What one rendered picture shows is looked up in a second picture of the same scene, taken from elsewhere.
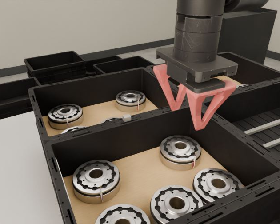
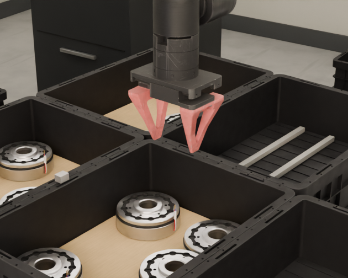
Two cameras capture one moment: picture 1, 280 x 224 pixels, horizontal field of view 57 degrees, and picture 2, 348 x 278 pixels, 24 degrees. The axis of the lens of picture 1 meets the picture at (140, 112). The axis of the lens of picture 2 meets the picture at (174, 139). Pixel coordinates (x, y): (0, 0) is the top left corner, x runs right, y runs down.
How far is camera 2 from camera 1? 0.66 m
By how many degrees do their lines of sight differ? 22
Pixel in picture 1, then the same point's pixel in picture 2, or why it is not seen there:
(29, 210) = not seen: outside the picture
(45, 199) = not seen: outside the picture
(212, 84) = (203, 99)
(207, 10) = (187, 31)
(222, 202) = (232, 236)
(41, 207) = not seen: outside the picture
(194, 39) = (179, 58)
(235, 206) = (247, 235)
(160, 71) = (140, 95)
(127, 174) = (84, 262)
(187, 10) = (168, 32)
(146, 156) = (99, 234)
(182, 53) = (168, 73)
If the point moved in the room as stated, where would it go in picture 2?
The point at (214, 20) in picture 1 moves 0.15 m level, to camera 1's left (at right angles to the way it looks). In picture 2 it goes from (194, 38) to (75, 55)
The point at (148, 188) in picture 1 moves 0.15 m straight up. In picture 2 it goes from (123, 270) to (120, 181)
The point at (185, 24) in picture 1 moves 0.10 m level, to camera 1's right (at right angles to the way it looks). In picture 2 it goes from (167, 46) to (241, 35)
